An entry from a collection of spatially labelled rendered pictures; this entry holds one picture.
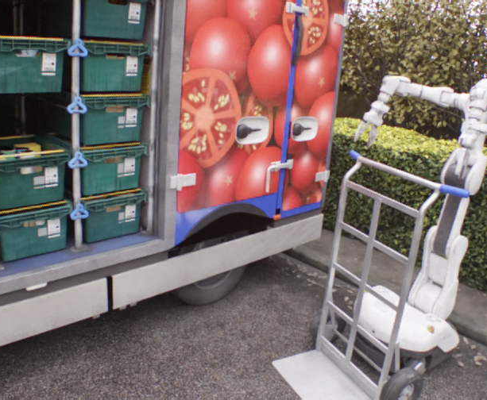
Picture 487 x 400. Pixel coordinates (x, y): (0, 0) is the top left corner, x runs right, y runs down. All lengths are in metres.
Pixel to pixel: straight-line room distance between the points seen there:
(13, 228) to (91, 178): 0.47
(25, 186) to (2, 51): 0.63
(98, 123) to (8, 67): 0.53
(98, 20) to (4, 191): 0.94
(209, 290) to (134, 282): 0.75
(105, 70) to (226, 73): 0.69
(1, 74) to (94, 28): 0.50
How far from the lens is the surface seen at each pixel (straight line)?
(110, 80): 2.40
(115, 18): 2.40
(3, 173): 2.25
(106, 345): 2.84
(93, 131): 2.38
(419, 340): 2.64
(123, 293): 2.58
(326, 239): 4.30
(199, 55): 2.47
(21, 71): 2.22
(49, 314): 2.43
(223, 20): 2.58
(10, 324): 2.38
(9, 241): 2.37
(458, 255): 2.88
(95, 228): 2.53
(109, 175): 2.47
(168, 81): 2.38
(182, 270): 2.76
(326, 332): 2.87
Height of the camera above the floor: 1.68
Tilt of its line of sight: 16 degrees down
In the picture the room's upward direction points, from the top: 5 degrees clockwise
